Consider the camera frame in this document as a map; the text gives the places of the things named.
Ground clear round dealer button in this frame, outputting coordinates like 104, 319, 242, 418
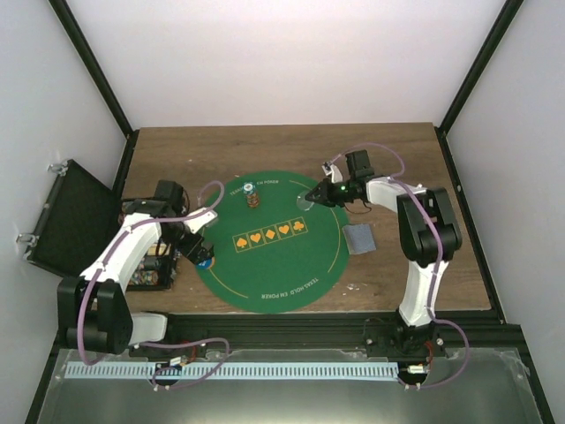
296, 193, 313, 211

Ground blue small blind button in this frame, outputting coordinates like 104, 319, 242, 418
196, 257, 215, 269

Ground blue patterned card deck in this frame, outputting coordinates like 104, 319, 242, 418
343, 223, 377, 255

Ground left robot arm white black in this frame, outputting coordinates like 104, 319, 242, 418
56, 180, 218, 366

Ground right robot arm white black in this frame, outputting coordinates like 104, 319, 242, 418
303, 150, 463, 356

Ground black poker chip case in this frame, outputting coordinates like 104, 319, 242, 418
117, 195, 186, 292

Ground stacked poker chips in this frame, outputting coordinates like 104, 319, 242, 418
242, 182, 260, 208

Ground round green poker mat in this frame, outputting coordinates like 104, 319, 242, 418
198, 170, 350, 314

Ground light blue slotted strip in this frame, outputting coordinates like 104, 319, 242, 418
63, 361, 398, 382

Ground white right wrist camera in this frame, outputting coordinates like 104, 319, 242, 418
322, 162, 343, 184

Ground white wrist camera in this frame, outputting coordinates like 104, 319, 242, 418
322, 162, 343, 184
184, 208, 218, 234

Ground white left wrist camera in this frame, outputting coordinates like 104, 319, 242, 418
184, 208, 218, 234

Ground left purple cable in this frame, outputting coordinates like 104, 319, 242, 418
77, 179, 230, 391

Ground purple cable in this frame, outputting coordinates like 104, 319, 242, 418
77, 179, 230, 391
326, 142, 470, 391

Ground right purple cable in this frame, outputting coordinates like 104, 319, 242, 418
326, 142, 470, 391

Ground black mounting rail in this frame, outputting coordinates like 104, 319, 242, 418
56, 308, 522, 359

